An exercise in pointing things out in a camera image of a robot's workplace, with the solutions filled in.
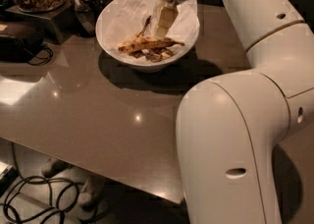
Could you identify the banana peel piece with stem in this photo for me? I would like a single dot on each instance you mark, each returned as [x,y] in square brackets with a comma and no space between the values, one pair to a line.
[145,27]

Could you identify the light shoe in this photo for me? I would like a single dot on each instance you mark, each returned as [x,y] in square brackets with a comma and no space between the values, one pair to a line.
[53,166]
[91,191]

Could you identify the right light shoe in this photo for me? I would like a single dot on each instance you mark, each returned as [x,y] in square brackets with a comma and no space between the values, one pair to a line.
[91,191]

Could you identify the black device on table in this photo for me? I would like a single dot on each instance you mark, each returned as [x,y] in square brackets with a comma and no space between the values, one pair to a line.
[19,42]

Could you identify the dark stand under jar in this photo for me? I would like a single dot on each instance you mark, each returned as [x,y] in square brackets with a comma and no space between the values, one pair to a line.
[58,25]

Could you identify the black scoop with handle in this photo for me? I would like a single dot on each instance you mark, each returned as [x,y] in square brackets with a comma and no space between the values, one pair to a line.
[85,17]

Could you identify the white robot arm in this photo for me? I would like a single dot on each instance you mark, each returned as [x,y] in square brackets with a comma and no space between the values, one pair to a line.
[227,126]

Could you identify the left light shoe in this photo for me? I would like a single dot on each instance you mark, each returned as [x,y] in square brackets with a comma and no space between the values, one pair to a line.
[53,166]

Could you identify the brown spotted banana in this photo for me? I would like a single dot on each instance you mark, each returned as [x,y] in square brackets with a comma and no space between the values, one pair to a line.
[146,42]

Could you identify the white bowl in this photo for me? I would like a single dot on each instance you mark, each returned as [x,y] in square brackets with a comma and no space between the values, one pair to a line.
[113,41]

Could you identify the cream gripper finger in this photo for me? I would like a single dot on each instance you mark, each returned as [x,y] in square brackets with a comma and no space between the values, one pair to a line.
[156,16]
[166,15]

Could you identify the dark banana peel scraps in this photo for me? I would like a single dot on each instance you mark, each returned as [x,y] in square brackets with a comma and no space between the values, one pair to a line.
[153,55]

